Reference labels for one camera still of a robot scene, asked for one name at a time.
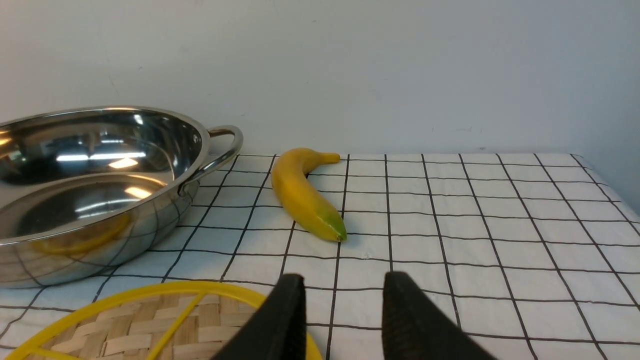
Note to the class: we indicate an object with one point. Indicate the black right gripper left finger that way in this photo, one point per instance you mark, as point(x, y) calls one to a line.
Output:
point(278, 328)

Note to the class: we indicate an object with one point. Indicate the yellow banana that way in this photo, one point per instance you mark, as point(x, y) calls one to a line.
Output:
point(300, 199)

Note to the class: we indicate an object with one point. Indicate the white black grid tablecloth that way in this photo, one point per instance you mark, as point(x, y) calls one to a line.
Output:
point(532, 255)

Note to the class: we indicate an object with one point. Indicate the yellow bamboo steamer lid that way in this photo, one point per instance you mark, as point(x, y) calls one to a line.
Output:
point(184, 320)

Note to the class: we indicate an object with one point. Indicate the stainless steel pot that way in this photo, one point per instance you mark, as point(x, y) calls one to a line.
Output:
point(85, 190)

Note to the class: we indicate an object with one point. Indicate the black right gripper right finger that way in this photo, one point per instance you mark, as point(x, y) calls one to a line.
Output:
point(414, 328)

